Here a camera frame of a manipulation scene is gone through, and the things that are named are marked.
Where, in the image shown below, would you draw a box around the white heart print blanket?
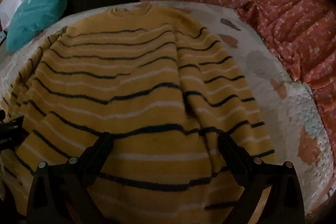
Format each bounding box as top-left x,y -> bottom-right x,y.
0,1 -> 336,216

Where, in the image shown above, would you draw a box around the yellow striped sweater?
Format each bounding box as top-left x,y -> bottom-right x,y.
0,5 -> 276,224

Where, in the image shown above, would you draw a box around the teal pillow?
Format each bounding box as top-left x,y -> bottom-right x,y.
6,0 -> 68,52

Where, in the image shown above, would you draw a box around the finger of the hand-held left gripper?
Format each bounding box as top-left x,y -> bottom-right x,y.
0,110 -> 25,153

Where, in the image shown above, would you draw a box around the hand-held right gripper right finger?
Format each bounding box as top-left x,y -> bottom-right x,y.
218,133 -> 306,224

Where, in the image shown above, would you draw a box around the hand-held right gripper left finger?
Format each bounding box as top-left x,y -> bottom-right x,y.
26,132 -> 114,224

